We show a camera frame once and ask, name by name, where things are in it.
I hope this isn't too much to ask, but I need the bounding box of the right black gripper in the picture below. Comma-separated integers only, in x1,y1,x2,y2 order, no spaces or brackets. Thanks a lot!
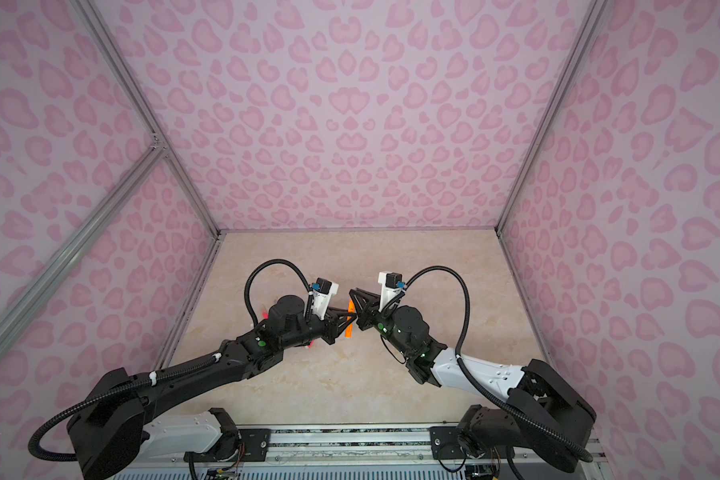
347,291,415,358

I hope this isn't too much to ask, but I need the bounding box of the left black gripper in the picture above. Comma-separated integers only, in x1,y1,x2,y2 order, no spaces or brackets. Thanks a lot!
282,305,355,352

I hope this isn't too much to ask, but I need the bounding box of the orange pen group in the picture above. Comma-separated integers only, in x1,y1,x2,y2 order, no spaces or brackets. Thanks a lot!
344,300,356,339

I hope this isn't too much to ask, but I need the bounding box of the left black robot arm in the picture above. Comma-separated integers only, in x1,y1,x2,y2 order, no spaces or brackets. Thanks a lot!
66,295,356,479

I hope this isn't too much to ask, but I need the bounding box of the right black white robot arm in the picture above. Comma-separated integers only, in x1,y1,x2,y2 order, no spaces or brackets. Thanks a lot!
349,289,597,473

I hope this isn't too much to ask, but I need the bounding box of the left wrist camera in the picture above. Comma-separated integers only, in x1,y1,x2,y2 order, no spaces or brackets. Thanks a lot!
310,277,339,320

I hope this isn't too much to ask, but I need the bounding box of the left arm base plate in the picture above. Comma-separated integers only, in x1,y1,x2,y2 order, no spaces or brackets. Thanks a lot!
183,428,272,463

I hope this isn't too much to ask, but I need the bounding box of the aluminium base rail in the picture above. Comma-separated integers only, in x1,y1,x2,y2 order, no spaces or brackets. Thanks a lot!
117,423,615,479

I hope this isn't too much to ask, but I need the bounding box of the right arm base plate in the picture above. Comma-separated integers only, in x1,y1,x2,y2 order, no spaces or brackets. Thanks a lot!
428,424,468,461

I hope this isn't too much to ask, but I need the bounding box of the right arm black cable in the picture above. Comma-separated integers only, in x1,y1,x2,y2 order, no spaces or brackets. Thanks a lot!
403,265,594,464

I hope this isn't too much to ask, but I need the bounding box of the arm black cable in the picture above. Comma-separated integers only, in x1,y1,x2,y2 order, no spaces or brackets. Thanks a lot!
27,258,313,463
403,265,594,464

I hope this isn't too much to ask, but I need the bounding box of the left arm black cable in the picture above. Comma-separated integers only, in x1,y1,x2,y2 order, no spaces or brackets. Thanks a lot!
27,258,313,463

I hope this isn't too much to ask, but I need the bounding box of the diagonal aluminium frame bar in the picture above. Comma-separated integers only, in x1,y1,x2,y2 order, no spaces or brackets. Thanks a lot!
0,140,165,361

